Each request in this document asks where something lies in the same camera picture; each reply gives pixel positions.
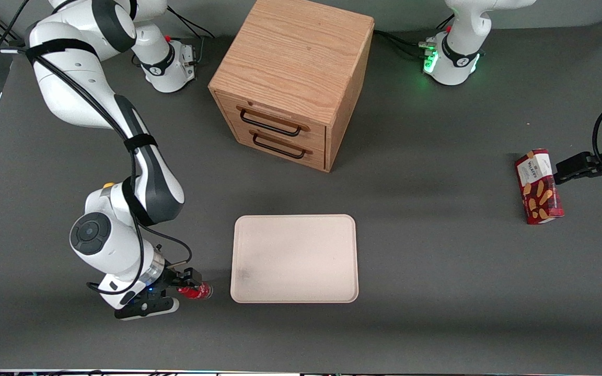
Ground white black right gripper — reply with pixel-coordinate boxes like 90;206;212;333
97;267;203;320

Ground cream rectangular plastic tray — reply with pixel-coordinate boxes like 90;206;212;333
230;214;359;304

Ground red tartan shortbread cookie box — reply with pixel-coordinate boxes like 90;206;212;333
514;148;565;225

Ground wooden drawer front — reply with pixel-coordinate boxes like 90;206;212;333
215;91;328;152
227;121;328;173

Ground wooden two-drawer cabinet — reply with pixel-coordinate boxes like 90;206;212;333
208;0;375;173

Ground black metal drawer handle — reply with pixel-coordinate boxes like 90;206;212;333
236;106;311;137
249;131;313;160

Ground black cable along right arm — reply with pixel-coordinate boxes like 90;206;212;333
0;0;193;296

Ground black left arm base cables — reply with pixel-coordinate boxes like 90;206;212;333
373;29;437;58

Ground black arm base cables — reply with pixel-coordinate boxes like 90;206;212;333
167;4;216;66
373;29;437;58

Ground black right arm base cables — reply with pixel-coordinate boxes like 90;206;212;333
167;4;216;66

